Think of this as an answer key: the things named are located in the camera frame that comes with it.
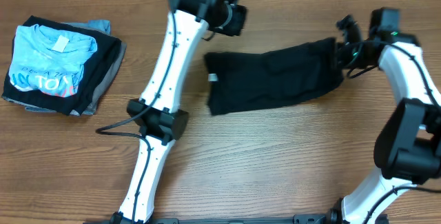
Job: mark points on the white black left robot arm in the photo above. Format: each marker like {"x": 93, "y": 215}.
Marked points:
{"x": 157, "y": 111}

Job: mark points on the black t-shirt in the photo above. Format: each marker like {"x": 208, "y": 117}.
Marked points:
{"x": 243, "y": 82}

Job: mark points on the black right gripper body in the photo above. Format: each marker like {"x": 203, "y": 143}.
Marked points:
{"x": 353, "y": 57}

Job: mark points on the grey folded garment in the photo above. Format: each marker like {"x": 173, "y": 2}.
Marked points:
{"x": 104, "y": 27}

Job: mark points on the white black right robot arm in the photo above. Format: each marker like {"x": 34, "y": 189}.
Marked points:
{"x": 407, "y": 151}

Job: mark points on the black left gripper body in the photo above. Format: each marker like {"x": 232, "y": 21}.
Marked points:
{"x": 231, "y": 20}

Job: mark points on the black folded garment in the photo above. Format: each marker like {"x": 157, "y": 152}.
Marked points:
{"x": 94, "y": 70}

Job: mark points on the light blue printed t-shirt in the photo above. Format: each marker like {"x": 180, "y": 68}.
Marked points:
{"x": 49, "y": 60}

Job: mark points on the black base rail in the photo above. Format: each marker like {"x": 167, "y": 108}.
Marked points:
{"x": 296, "y": 219}

